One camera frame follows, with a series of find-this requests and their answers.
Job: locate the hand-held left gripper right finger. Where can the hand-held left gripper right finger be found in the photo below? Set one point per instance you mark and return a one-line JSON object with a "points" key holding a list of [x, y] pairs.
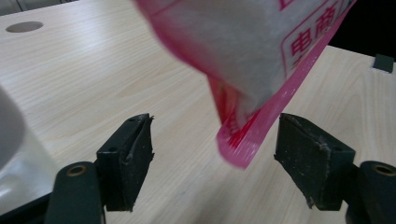
{"points": [[308, 161]]}

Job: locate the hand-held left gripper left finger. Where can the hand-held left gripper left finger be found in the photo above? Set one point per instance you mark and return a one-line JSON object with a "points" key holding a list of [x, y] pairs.
{"points": [[127, 165]]}

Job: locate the clear jar with grey lid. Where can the clear jar with grey lid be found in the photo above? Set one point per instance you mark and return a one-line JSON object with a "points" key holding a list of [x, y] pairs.
{"points": [[12, 133]]}

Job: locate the pink and white sugar bag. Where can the pink and white sugar bag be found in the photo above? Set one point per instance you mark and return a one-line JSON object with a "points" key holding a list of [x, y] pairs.
{"points": [[233, 49]]}

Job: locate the small dark block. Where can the small dark block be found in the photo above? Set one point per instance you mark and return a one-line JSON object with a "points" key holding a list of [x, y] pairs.
{"points": [[383, 63]]}

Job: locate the black curtain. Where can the black curtain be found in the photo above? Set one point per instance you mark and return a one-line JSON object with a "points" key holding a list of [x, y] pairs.
{"points": [[367, 25]]}

